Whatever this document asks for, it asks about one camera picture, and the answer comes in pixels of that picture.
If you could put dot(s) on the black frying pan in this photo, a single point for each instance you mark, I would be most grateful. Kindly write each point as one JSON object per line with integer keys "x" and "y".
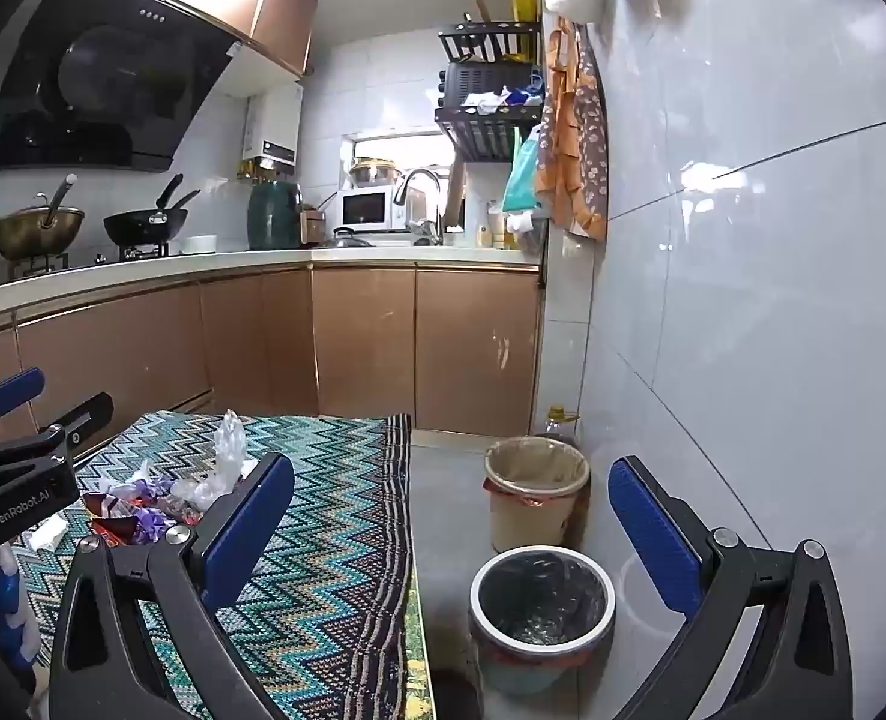
{"x": 143, "y": 225}

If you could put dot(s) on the glass-lidded pot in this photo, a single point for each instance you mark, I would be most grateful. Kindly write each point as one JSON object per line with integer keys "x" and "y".
{"x": 373, "y": 174}

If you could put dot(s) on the steel pot lid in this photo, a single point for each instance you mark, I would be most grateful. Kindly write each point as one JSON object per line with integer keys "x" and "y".
{"x": 345, "y": 240}

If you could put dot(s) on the red and clear plastic wrapper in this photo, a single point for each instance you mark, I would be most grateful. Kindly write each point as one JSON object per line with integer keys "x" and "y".
{"x": 109, "y": 514}

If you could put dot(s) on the purple wrapper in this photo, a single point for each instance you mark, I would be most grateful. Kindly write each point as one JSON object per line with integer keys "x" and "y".
{"x": 154, "y": 525}

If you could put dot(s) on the black wall rack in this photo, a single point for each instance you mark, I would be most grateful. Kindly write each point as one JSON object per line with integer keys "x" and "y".
{"x": 480, "y": 135}

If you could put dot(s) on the white microwave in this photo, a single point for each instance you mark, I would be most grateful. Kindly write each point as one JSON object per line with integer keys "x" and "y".
{"x": 364, "y": 211}

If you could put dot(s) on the copper base cabinets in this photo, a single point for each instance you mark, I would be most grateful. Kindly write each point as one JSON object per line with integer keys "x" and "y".
{"x": 360, "y": 345}

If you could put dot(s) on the wooden knife block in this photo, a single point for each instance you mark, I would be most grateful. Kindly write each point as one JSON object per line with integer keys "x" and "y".
{"x": 312, "y": 229}

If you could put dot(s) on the black range hood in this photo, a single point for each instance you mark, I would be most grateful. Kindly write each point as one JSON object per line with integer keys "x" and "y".
{"x": 113, "y": 90}

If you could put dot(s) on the brass wok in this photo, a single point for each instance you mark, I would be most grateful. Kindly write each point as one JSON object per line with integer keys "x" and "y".
{"x": 38, "y": 229}

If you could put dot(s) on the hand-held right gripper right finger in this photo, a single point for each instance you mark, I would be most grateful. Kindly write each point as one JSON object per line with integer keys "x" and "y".
{"x": 653, "y": 540}

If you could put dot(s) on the beige trash bin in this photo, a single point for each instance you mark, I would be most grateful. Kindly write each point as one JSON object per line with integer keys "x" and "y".
{"x": 525, "y": 517}

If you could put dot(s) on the teal hanging bag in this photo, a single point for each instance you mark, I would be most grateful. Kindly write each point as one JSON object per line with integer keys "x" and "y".
{"x": 522, "y": 176}

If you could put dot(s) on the gas stove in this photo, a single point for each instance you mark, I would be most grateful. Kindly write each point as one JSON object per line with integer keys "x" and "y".
{"x": 38, "y": 265}

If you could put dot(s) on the zigzag knitted table cloth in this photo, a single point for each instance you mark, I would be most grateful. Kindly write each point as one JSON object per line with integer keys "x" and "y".
{"x": 323, "y": 540}

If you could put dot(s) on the wooden rolling pin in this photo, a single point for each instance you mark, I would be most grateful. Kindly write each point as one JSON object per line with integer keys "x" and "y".
{"x": 483, "y": 4}

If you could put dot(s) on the white water heater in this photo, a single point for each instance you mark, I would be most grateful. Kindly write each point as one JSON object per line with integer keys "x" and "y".
{"x": 272, "y": 127}

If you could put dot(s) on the brown floral apron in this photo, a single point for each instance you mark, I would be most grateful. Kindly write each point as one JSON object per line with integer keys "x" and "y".
{"x": 593, "y": 165}

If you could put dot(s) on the white dish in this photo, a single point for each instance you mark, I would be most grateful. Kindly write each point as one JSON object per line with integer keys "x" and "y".
{"x": 198, "y": 244}

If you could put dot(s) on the cooking oil bottle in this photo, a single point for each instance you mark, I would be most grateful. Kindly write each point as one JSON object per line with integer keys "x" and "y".
{"x": 561, "y": 424}

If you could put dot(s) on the white bottle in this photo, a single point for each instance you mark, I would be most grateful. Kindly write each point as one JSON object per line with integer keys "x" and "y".
{"x": 494, "y": 229}

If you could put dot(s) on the person's left hand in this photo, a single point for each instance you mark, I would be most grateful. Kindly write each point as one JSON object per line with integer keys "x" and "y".
{"x": 9, "y": 600}

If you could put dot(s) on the clear and purple plastic bag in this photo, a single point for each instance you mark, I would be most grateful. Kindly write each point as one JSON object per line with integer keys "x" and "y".
{"x": 225, "y": 457}

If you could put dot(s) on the steel faucet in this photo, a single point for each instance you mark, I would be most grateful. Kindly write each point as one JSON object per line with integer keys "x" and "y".
{"x": 424, "y": 176}

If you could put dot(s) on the orange floral apron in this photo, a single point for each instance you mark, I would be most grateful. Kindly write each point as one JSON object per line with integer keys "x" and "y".
{"x": 555, "y": 127}

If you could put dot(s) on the green floral tablecloth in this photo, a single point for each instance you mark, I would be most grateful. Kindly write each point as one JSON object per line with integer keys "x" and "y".
{"x": 415, "y": 660}

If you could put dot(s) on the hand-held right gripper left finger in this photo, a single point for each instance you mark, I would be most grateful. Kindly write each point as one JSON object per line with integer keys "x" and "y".
{"x": 252, "y": 525}

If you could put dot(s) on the grey bin with black liner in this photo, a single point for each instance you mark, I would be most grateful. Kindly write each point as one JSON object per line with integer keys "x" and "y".
{"x": 540, "y": 600}

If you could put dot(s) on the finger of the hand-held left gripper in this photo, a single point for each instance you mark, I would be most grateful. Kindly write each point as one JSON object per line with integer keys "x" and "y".
{"x": 11, "y": 394}
{"x": 86, "y": 420}

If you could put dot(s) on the yellow roll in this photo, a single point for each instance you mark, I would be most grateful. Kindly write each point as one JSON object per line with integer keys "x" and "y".
{"x": 524, "y": 1}

